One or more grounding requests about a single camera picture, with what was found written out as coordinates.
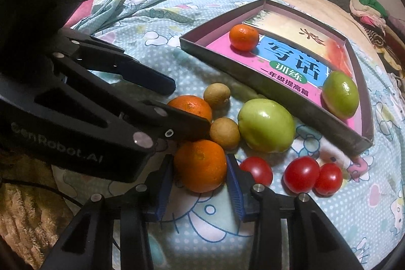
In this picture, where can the brown longan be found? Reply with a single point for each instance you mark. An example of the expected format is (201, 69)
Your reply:
(225, 133)
(216, 94)

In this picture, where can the large orange tangerine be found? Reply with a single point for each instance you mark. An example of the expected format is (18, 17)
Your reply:
(200, 166)

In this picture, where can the large green round fruit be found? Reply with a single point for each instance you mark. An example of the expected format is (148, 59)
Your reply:
(265, 126)

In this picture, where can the red cherry tomato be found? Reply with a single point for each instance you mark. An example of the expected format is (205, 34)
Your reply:
(258, 170)
(301, 174)
(329, 179)

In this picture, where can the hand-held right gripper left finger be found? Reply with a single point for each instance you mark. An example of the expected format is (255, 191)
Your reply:
(163, 187)

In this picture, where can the light blue printed blanket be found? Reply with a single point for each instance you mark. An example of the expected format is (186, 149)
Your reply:
(364, 210)

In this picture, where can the shallow grey cardboard box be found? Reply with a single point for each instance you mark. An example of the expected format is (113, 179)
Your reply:
(269, 89)

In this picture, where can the brown fuzzy blanket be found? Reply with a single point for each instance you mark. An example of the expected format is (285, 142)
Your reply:
(25, 210)

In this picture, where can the pile of folded clothes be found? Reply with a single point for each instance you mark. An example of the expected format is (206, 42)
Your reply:
(370, 10)

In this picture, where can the beige and orange book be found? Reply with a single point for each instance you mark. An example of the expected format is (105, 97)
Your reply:
(284, 23)

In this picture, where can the pink book with blue label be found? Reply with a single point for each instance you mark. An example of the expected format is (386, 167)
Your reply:
(218, 47)

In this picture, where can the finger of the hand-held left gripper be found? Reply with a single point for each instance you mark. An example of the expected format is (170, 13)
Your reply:
(189, 126)
(142, 74)

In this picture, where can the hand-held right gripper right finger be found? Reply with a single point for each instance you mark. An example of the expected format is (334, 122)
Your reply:
(235, 191)

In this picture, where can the small orange tangerine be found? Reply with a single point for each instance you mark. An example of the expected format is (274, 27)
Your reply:
(243, 37)

